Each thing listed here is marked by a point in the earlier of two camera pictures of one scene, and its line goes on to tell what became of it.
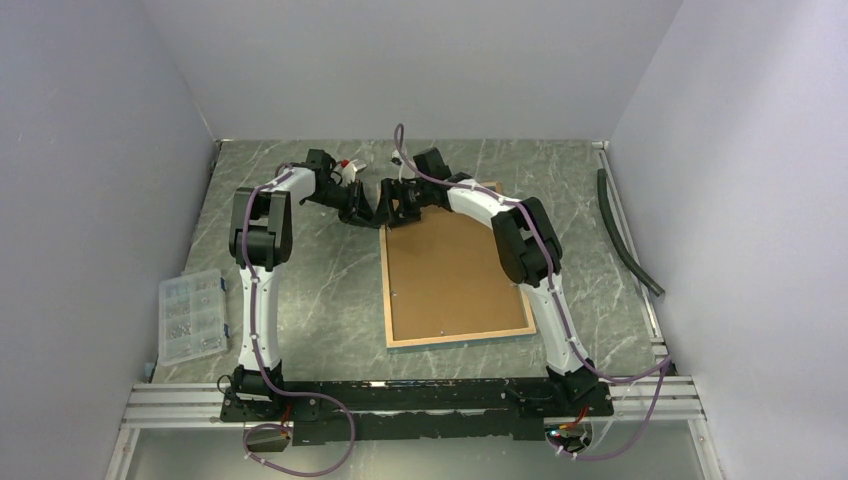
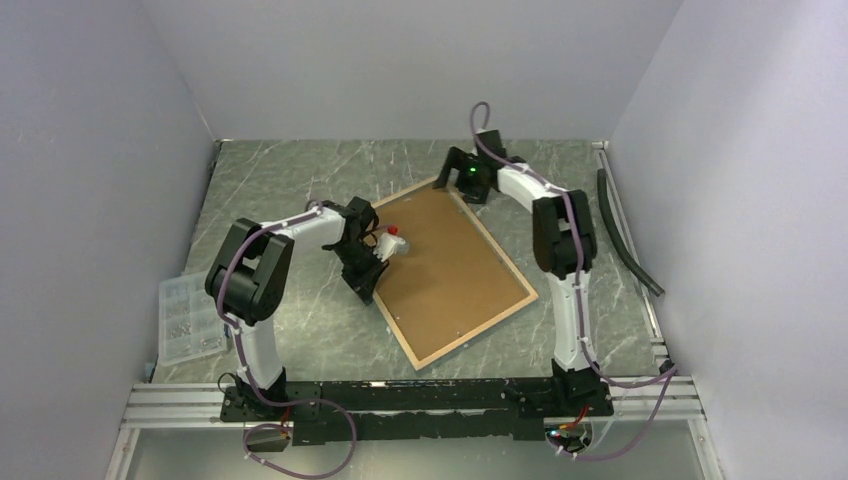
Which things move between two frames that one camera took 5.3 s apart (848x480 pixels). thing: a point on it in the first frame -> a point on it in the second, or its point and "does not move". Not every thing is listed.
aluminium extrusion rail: [664, 400] does not move
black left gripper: [363, 211] -> [364, 284]
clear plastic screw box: [191, 321] does not move
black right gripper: [384, 215] -> [458, 159]
